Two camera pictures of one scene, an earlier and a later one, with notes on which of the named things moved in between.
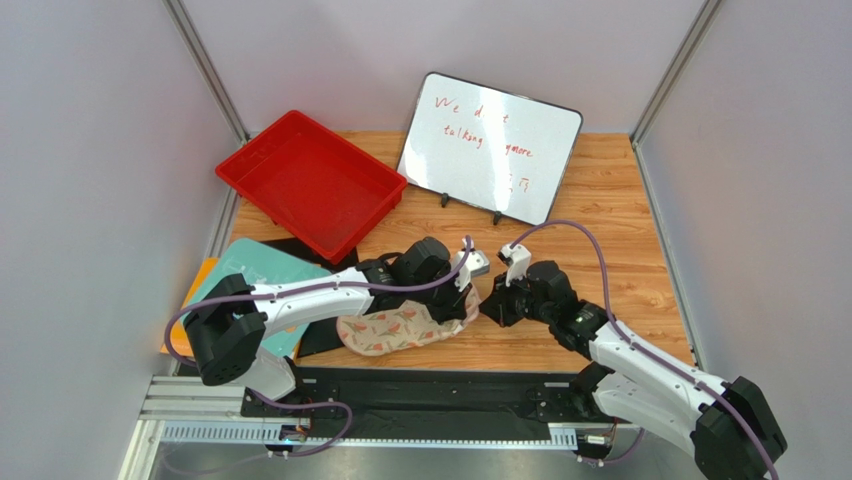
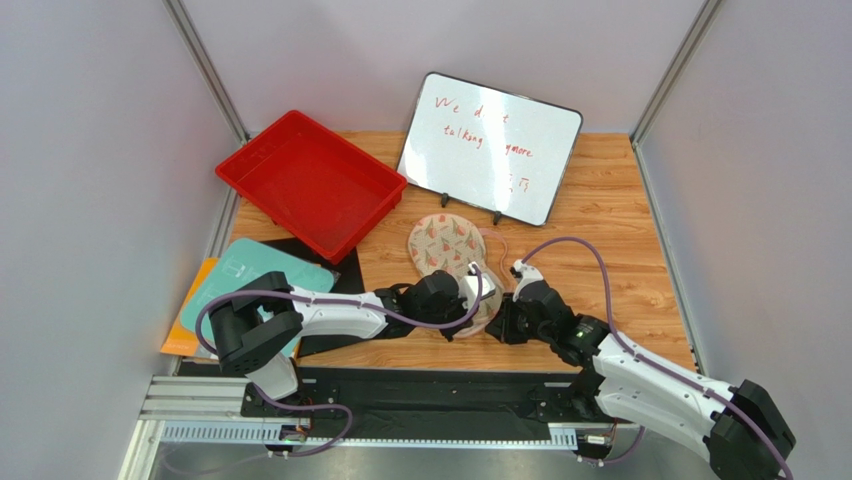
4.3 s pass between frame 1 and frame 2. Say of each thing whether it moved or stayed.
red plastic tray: stayed
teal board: stayed
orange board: stayed
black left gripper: moved
